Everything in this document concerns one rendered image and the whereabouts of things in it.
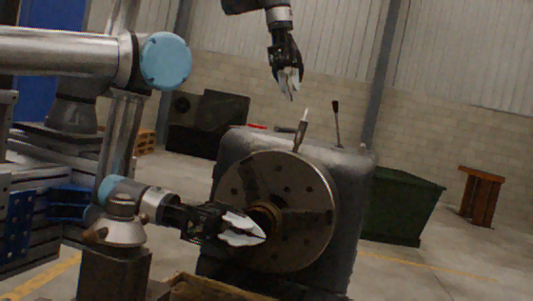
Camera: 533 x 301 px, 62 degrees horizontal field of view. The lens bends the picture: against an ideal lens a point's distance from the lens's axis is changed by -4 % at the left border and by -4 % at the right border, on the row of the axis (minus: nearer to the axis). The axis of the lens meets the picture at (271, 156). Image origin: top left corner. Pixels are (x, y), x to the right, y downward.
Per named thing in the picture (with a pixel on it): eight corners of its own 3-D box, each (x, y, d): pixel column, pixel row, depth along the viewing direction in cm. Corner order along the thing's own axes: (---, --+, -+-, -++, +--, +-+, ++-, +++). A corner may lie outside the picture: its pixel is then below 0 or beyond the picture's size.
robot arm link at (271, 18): (268, 16, 133) (296, 10, 131) (270, 31, 133) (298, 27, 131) (261, 10, 126) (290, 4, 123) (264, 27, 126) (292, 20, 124)
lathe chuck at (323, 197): (211, 240, 130) (243, 133, 126) (317, 282, 123) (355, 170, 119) (198, 248, 121) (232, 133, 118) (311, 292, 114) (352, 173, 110)
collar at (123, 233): (109, 224, 67) (112, 205, 67) (156, 239, 65) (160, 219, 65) (74, 235, 59) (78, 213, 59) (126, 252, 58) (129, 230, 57)
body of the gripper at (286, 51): (268, 68, 125) (262, 24, 124) (276, 71, 133) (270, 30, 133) (296, 63, 123) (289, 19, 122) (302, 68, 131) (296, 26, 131)
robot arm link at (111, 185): (111, 207, 103) (119, 170, 103) (153, 221, 101) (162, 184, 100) (89, 210, 96) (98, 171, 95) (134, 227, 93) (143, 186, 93)
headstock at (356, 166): (248, 217, 197) (266, 127, 193) (359, 247, 185) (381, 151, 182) (189, 251, 139) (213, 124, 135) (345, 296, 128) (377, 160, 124)
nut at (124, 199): (116, 210, 64) (120, 187, 64) (140, 217, 63) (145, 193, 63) (99, 215, 61) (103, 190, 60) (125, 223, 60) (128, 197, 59)
